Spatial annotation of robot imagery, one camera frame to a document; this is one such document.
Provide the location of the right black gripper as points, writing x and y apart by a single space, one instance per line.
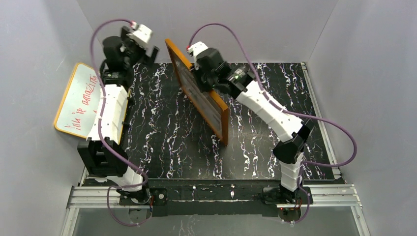
196 72

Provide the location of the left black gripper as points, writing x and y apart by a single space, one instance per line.
149 54

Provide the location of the wooden picture frame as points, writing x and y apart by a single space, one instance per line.
172 47

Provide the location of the plant photo print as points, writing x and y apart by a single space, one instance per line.
207 104

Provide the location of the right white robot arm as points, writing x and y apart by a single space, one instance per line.
239 82

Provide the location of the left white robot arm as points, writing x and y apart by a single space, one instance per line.
101 152

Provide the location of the whiteboard with red writing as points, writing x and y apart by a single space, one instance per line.
84 104

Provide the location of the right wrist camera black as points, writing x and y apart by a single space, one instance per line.
204 57

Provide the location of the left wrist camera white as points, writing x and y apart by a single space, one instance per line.
140 33

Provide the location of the aluminium rail base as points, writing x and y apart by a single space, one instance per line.
217 198

